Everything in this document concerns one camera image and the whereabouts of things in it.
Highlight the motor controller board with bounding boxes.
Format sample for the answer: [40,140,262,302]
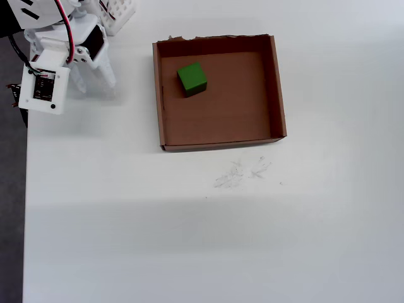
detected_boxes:
[5,82,30,128]

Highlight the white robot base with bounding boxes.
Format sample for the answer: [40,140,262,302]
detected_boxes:
[98,0,137,37]

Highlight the green cube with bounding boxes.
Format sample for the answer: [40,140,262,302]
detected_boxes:
[176,61,208,98]

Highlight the red black arm servo cable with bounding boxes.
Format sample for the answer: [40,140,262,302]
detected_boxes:
[53,0,76,64]

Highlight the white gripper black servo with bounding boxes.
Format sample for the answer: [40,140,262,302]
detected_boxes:
[36,14,116,95]

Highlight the brown cardboard box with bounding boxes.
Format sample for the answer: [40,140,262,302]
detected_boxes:
[151,33,288,153]

